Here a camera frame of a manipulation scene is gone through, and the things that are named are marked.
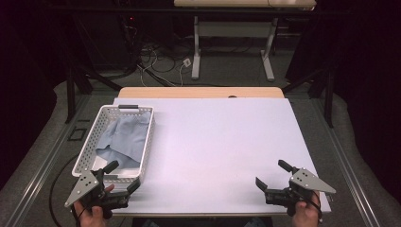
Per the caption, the white table cover sheet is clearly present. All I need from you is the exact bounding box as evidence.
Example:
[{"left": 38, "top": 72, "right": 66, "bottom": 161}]
[{"left": 112, "top": 97, "right": 332, "bottom": 218}]

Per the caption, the light blue cloth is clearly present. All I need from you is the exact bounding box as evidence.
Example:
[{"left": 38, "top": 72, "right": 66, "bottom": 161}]
[{"left": 95, "top": 113, "right": 152, "bottom": 168}]

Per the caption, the light wooden table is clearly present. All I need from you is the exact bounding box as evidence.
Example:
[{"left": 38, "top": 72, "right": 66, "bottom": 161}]
[{"left": 117, "top": 87, "right": 286, "bottom": 99}]

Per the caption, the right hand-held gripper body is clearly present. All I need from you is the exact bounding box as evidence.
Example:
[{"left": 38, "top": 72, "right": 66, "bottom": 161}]
[{"left": 265, "top": 167, "right": 337, "bottom": 218}]

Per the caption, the aluminium floor rail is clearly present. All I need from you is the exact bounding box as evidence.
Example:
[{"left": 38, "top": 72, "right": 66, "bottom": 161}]
[
  {"left": 310, "top": 98, "right": 383, "bottom": 227},
  {"left": 6, "top": 94, "right": 93, "bottom": 227}
]

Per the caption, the white perforated basket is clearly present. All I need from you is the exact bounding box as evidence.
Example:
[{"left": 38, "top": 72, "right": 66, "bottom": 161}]
[{"left": 71, "top": 104, "right": 155, "bottom": 184}]

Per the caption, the dark curtain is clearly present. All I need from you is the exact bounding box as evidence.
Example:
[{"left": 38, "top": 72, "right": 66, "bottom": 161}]
[
  {"left": 285, "top": 0, "right": 401, "bottom": 202},
  {"left": 0, "top": 0, "right": 69, "bottom": 190}
]

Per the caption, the white floor cable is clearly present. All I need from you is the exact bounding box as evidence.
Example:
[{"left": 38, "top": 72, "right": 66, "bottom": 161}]
[{"left": 136, "top": 46, "right": 190, "bottom": 88}]

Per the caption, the person's right hand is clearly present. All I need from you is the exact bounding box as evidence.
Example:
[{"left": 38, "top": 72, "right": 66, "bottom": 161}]
[{"left": 291, "top": 190, "right": 323, "bottom": 227}]

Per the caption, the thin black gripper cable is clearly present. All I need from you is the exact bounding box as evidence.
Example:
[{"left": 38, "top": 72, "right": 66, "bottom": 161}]
[{"left": 299, "top": 188, "right": 323, "bottom": 223}]

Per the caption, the person's left hand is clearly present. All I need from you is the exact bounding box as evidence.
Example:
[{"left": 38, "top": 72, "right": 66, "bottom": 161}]
[{"left": 73, "top": 183, "right": 115, "bottom": 227}]

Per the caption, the black square floor frame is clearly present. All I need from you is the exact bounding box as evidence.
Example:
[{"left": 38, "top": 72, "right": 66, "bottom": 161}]
[{"left": 66, "top": 126, "right": 88, "bottom": 142}]

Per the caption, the black metal stand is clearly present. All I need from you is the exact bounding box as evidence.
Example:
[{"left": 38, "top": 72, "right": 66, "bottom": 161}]
[
  {"left": 64, "top": 65, "right": 123, "bottom": 125},
  {"left": 281, "top": 67, "right": 335, "bottom": 129}
]

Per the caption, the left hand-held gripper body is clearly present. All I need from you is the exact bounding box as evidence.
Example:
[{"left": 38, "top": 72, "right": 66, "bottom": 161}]
[{"left": 64, "top": 168, "right": 131, "bottom": 220}]

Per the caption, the black curved floor cable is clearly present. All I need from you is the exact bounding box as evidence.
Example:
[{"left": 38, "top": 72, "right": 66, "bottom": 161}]
[{"left": 47, "top": 153, "right": 79, "bottom": 227}]

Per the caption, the white desk with metal legs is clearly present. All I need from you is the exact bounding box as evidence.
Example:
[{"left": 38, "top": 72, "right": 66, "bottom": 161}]
[{"left": 173, "top": 0, "right": 317, "bottom": 82}]

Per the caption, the black floor cable bundle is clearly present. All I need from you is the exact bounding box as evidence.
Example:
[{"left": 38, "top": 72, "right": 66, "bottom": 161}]
[{"left": 138, "top": 44, "right": 190, "bottom": 87}]

